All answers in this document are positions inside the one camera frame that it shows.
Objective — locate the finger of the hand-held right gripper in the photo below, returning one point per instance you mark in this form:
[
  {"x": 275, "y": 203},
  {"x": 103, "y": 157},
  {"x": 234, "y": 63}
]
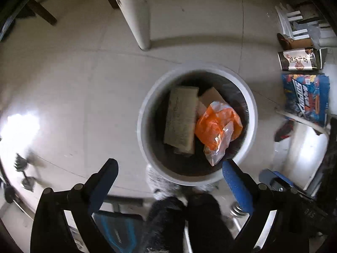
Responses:
[{"x": 273, "y": 177}]

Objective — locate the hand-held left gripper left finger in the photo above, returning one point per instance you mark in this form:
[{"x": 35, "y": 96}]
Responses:
[{"x": 104, "y": 180}]

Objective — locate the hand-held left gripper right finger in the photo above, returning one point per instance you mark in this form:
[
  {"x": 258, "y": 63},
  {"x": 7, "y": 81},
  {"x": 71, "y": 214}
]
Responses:
[{"x": 237, "y": 188}]

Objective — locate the round white waste bin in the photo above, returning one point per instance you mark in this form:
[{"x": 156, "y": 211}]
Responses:
[{"x": 147, "y": 147}]

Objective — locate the metal coil spring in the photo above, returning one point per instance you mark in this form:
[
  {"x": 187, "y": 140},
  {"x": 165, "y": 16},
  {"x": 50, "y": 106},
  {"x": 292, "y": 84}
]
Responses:
[{"x": 238, "y": 210}]

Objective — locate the black furry slipper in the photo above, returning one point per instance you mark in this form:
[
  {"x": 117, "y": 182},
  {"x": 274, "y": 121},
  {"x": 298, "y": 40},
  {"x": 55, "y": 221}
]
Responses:
[{"x": 208, "y": 224}]

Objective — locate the red and black object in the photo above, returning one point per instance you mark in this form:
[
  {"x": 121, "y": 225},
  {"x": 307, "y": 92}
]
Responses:
[{"x": 284, "y": 131}]

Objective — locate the blue and black device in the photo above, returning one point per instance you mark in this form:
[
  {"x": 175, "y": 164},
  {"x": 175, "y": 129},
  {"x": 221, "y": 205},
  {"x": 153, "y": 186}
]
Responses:
[{"x": 118, "y": 232}]

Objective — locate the white pole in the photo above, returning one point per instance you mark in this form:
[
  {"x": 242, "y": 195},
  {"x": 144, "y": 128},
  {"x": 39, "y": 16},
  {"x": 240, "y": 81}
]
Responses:
[{"x": 302, "y": 121}]

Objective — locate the orange plastic bag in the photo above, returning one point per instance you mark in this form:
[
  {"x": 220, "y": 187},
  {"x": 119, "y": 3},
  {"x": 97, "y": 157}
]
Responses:
[{"x": 216, "y": 126}]

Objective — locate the grey fuzzy cloth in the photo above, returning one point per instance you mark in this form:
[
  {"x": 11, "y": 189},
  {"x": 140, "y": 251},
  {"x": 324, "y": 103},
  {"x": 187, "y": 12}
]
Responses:
[{"x": 164, "y": 216}]

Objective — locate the small black dumbbell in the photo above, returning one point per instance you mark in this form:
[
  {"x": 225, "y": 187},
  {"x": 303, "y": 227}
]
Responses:
[{"x": 25, "y": 171}]

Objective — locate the blue printed carton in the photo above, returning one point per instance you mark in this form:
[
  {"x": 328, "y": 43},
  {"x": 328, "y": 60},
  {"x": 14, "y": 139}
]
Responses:
[{"x": 305, "y": 97}]

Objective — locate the tan cardboard box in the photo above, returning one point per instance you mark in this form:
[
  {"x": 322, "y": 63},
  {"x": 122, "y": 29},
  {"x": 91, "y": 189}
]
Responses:
[{"x": 180, "y": 118}]

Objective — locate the brown cardboard piece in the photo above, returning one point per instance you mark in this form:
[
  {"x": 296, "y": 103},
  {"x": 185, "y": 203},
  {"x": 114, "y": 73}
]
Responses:
[{"x": 212, "y": 95}]

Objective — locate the white slatted rack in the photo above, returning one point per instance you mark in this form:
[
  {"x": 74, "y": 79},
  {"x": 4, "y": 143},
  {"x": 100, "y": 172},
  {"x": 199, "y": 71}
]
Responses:
[{"x": 292, "y": 21}]

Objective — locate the white table leg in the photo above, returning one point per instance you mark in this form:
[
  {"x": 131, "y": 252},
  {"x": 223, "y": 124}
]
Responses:
[{"x": 135, "y": 8}]

